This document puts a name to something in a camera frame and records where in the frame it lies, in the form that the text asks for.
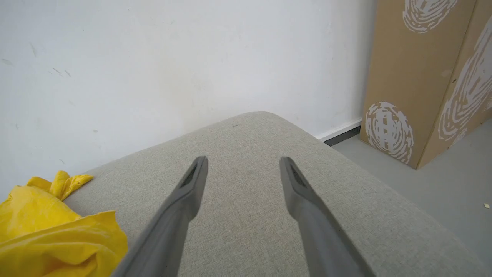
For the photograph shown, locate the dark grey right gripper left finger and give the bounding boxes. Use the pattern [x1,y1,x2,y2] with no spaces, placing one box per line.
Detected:
[111,156,209,277]

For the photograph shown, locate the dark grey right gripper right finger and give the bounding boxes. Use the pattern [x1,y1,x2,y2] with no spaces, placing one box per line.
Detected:
[279,156,376,277]

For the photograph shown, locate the yellow cartoon face t-shirt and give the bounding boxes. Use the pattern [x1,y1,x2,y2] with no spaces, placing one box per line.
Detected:
[0,170,128,277]

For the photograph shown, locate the brown cardboard box white prints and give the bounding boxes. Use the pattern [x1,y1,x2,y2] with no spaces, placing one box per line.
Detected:
[359,0,492,170]

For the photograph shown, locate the white wall baseboard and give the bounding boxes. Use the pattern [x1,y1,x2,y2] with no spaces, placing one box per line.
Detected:
[315,119,362,147]

